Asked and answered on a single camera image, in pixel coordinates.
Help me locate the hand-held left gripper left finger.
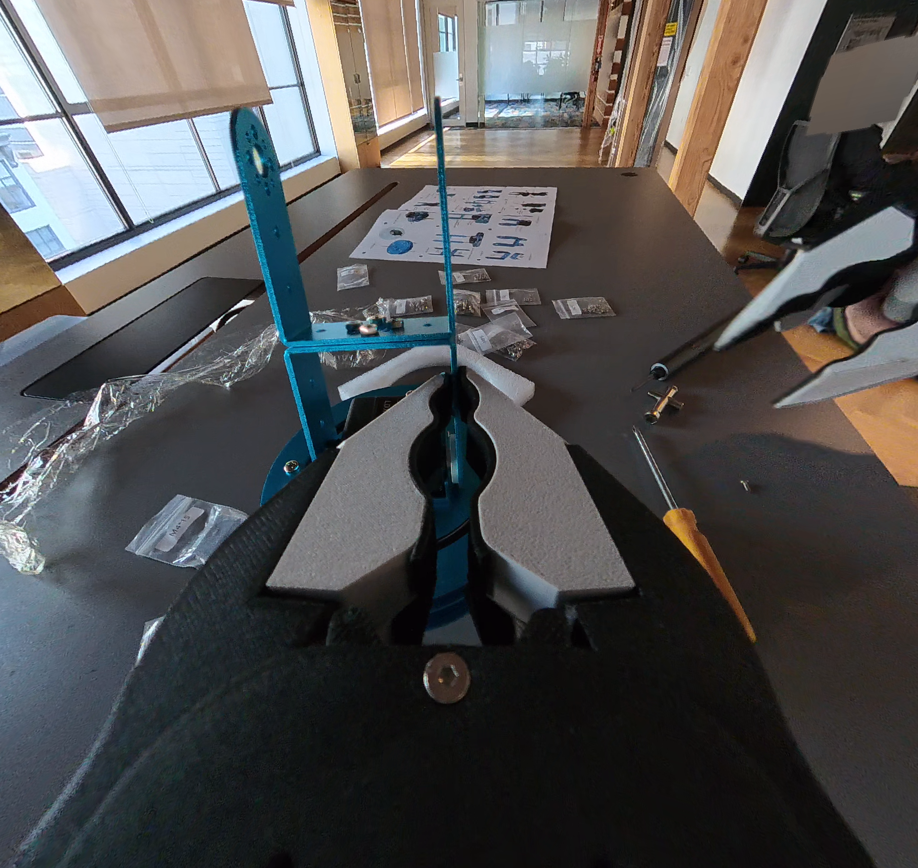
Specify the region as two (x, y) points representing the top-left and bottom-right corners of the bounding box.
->
(265, 373), (446, 594)

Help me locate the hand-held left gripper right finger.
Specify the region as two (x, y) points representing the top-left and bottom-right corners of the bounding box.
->
(468, 373), (639, 608)

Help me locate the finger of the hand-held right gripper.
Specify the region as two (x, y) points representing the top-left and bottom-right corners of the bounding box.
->
(772, 319), (918, 410)
(713, 203), (918, 353)

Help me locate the black screwdriver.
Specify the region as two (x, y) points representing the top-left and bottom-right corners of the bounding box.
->
(631, 326), (725, 390)

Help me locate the dark grey desk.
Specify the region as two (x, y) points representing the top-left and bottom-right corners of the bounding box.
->
(0, 165), (918, 868)

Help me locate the green jacket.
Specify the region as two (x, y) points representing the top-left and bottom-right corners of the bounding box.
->
(810, 309), (858, 351)

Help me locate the grey office chair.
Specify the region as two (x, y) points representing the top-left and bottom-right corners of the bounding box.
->
(739, 121), (843, 274)

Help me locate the white foam packing piece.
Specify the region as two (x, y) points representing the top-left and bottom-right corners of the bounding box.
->
(337, 347), (537, 406)

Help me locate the metal cross wrench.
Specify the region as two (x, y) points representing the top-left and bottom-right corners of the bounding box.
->
(643, 385), (684, 426)

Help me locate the labelled clear zip bag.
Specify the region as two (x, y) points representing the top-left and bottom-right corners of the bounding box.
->
(125, 495), (248, 569)

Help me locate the wooden pillar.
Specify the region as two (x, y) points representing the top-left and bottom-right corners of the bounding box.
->
(668, 0), (786, 217)
(613, 0), (684, 168)

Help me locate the group of small screw bags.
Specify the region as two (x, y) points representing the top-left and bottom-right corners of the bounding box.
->
(336, 264), (618, 363)

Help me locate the clear plastic wrap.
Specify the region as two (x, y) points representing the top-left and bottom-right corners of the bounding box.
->
(0, 298), (403, 575)

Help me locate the large printed instruction sheet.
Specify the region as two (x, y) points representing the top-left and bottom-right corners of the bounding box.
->
(409, 185), (559, 268)

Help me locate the orange-handled screwdriver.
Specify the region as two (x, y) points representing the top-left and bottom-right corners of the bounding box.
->
(631, 427), (757, 643)

